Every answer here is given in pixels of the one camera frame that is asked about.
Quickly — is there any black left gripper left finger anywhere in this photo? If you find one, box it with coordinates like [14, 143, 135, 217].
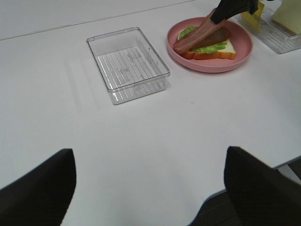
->
[0, 149, 77, 226]

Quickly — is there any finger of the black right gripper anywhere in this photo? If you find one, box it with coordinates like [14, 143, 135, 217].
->
[249, 0, 259, 14]
[210, 0, 252, 24]

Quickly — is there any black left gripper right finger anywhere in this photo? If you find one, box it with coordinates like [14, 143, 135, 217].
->
[224, 146, 301, 226]

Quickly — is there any yellow cheese slice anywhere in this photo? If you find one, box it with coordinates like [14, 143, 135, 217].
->
[240, 1, 265, 30]

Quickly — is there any brown bacon strip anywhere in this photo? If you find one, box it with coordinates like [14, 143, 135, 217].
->
[197, 26, 231, 47]

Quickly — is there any green lettuce leaf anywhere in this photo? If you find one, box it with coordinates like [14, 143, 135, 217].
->
[188, 38, 229, 54]

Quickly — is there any bread slice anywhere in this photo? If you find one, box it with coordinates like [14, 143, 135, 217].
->
[181, 38, 236, 60]
[272, 0, 301, 35]

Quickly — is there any pink bacon strip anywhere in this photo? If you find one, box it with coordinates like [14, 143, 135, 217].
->
[173, 8, 224, 54]

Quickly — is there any right clear plastic tray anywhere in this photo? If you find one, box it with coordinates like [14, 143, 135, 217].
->
[235, 0, 301, 54]

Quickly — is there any clear plastic tray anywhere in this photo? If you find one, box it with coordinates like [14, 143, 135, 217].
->
[86, 27, 170, 105]
[235, 0, 301, 54]

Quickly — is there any pink round plate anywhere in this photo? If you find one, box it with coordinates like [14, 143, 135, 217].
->
[167, 17, 253, 73]

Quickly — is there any left clear plastic tray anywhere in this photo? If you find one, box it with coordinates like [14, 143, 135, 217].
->
[86, 27, 170, 105]

